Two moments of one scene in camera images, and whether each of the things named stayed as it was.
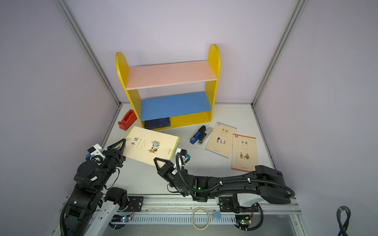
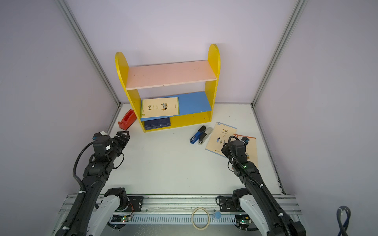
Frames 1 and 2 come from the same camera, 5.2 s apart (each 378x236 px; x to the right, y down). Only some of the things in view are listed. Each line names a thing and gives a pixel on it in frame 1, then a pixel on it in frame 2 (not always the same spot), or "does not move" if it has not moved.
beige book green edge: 145,145 -> 160,107
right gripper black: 166,168 -> 227,149
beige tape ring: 194,211 does not move
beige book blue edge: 220,140 does not move
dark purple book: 157,123 does not move
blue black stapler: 199,135 does not move
